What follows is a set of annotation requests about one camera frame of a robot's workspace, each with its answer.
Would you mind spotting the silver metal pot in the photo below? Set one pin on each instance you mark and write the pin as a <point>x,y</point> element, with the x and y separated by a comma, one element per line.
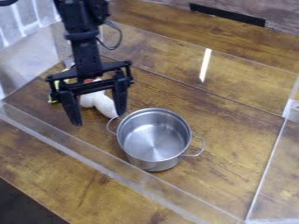
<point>156,139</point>

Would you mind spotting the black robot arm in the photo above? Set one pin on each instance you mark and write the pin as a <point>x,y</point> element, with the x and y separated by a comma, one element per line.
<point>81,15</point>

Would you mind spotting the black bar on table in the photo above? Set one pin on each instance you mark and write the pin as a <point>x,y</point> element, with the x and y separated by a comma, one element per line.
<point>228,15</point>

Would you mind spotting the clear acrylic tray wall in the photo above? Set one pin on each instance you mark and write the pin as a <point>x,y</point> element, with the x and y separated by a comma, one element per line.
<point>194,208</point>

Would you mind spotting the yellow handled metal peeler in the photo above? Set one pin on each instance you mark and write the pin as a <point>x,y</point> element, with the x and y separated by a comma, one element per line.
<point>53,83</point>

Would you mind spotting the white plush mushroom red cap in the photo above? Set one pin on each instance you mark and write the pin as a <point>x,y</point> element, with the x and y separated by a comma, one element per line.
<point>100,101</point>

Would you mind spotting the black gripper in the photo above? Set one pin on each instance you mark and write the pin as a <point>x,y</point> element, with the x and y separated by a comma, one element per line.
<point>91,76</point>

